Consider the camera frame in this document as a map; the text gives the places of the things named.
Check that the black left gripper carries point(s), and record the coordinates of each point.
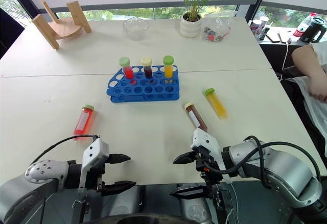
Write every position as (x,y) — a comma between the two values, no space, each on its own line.
(95,176)

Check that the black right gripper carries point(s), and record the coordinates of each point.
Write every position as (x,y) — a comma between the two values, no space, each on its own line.
(203,161)

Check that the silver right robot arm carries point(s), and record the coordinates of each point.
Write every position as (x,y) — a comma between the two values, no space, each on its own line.
(286,168)

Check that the person's bare forearm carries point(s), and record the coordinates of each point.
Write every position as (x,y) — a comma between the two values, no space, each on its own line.
(305,60)

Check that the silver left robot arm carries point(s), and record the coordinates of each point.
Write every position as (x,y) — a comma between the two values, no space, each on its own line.
(38,173)

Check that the brown tube white label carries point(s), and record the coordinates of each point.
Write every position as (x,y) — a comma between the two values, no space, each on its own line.
(196,118)

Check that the red tube white label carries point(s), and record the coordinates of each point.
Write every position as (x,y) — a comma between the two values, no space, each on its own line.
(83,120)

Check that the yellow tube green cap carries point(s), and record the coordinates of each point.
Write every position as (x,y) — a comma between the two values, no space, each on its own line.
(217,104)

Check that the blue test tube rack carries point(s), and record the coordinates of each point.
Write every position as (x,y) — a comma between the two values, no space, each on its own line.
(143,90)

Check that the red tube green cap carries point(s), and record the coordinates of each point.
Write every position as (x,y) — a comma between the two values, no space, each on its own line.
(127,72)

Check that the dark tube cream cap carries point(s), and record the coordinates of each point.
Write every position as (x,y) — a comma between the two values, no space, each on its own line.
(147,72)

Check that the orange tube green cap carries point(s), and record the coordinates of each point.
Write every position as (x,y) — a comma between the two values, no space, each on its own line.
(168,71)

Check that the person's bare hand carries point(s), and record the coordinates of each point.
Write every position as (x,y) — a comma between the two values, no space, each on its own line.
(318,90)

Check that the person's white shirt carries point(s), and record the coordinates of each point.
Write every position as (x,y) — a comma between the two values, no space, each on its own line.
(311,111)

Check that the clear glass bowl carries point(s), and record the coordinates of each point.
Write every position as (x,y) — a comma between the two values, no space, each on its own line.
(135,28)

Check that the clear plastic bag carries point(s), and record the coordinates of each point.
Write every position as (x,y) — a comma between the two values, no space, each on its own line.
(215,30)

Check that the potted plant white pot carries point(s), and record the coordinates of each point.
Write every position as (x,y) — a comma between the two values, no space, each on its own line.
(190,27)

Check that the wooden stand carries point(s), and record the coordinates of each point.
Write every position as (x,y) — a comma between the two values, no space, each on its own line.
(64,30)

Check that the white paper cup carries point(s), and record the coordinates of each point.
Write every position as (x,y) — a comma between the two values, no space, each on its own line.
(263,23)
(255,27)

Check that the dark chair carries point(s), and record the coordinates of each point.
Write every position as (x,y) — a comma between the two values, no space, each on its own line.
(9,32)

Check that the water bottle red label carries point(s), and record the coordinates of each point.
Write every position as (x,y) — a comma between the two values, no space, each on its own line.
(301,28)

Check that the black jug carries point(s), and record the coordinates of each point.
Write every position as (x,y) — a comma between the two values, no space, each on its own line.
(313,30)

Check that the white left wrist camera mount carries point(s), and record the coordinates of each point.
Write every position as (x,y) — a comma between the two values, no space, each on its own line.
(95,150)

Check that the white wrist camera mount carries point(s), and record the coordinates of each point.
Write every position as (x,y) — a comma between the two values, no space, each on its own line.
(95,150)
(207,139)

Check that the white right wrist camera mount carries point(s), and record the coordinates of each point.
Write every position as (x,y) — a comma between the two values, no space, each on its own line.
(207,139)

